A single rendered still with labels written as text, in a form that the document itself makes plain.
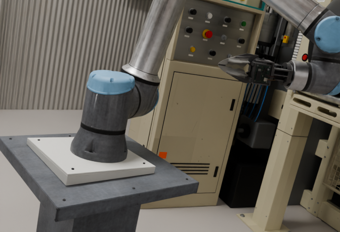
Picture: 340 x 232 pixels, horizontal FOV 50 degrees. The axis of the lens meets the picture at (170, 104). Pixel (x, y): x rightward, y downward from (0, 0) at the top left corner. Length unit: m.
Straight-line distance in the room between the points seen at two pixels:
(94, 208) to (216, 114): 1.34
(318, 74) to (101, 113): 0.67
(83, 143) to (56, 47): 2.67
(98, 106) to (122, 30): 3.01
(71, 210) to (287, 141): 1.49
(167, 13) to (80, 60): 2.72
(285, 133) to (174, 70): 0.74
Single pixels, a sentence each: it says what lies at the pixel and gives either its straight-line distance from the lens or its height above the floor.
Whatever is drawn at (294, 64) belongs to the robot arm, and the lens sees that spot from 1.16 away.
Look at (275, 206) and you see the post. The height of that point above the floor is 0.17.
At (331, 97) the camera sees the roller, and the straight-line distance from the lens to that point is 1.93.
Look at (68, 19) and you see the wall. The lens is 3.82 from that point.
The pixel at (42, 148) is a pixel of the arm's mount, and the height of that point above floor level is 0.63.
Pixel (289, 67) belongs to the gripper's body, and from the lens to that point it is 1.15.
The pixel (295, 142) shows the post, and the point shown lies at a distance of 2.23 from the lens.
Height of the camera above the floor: 1.09
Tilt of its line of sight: 12 degrees down
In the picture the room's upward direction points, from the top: 12 degrees clockwise
